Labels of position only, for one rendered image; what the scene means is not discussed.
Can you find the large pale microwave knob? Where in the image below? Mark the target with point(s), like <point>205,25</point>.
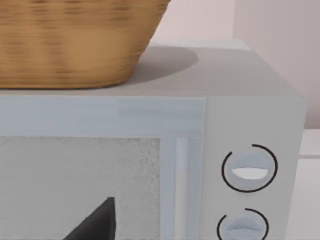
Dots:
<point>249,168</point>

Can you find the woven wicker basket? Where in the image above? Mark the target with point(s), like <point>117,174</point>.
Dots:
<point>70,42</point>

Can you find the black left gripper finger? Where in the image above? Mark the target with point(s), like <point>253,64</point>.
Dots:
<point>100,222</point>

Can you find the small pale microwave knob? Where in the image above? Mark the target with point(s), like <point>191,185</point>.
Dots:
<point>243,227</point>

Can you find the pale microwave oven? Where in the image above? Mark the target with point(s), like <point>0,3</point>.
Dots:
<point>250,112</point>

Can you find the pale microwave door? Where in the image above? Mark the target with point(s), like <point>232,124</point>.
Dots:
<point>100,120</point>

